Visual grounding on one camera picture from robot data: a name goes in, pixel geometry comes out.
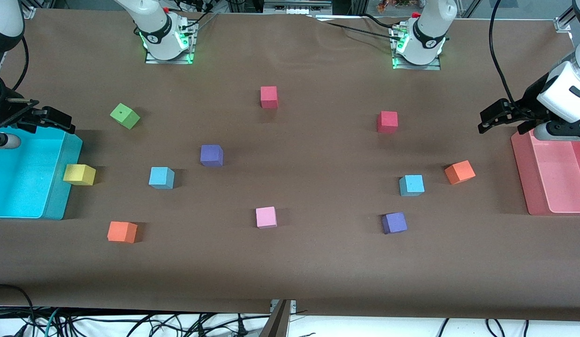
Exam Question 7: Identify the light blue foam block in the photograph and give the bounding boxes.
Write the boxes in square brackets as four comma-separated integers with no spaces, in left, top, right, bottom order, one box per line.
[149,167,175,190]
[399,175,425,197]

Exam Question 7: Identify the yellow foam block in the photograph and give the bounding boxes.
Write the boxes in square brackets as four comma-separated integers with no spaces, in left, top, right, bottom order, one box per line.
[63,164,96,186]

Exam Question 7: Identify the cyan plastic bin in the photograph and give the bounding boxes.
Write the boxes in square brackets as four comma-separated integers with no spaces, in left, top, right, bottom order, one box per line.
[0,124,83,220]

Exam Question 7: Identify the pink plastic bin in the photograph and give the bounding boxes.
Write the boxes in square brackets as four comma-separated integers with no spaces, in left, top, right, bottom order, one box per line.
[511,129,580,216]

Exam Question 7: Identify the green foam block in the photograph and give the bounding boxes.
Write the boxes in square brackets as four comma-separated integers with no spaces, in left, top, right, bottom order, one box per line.
[110,103,141,130]

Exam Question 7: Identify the orange foam block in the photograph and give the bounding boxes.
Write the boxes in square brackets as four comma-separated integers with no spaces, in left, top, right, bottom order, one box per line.
[444,160,476,185]
[107,221,138,244]

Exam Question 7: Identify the red foam block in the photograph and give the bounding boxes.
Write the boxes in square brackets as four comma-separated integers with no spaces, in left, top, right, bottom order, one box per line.
[260,86,279,109]
[377,111,398,134]

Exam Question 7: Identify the purple foam block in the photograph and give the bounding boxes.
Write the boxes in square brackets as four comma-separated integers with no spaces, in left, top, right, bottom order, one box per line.
[200,145,224,168]
[382,212,408,234]

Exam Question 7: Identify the grey rack device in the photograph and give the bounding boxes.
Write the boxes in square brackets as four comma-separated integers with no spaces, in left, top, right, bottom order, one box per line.
[264,0,332,15]

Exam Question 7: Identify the pink foam block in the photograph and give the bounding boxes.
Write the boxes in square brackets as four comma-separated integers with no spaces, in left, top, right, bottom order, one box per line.
[256,206,278,229]

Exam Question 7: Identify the large table cover sheet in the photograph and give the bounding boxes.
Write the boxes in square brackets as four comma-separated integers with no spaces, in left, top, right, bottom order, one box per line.
[0,8,580,322]

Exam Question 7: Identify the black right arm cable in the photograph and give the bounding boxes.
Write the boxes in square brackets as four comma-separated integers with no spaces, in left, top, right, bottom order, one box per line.
[7,35,29,94]

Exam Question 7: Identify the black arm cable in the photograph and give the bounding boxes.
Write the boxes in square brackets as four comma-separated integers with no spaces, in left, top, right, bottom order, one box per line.
[7,35,29,94]
[489,0,529,115]

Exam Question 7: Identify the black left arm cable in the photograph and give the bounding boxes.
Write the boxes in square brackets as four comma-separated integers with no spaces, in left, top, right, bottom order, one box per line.
[489,0,529,115]

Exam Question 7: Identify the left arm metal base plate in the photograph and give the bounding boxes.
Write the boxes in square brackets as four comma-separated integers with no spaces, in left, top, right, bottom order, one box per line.
[392,28,442,71]

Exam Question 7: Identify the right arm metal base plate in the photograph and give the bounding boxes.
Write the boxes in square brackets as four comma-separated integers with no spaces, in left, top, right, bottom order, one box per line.
[145,21,199,65]

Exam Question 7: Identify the black left base cable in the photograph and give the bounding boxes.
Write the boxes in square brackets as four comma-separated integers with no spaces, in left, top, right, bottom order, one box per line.
[313,13,403,37]

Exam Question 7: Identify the black base cable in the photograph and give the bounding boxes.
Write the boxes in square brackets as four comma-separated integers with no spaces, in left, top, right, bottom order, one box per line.
[195,10,221,29]
[313,13,403,37]

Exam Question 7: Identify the black looped floor cable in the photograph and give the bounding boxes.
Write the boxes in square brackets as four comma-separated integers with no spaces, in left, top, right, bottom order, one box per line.
[0,284,36,337]

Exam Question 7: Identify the black right base cable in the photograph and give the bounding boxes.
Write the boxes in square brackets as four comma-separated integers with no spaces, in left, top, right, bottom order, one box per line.
[195,10,221,29]

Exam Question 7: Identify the teal floor cable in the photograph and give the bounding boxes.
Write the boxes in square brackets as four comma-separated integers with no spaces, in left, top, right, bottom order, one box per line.
[43,307,62,337]

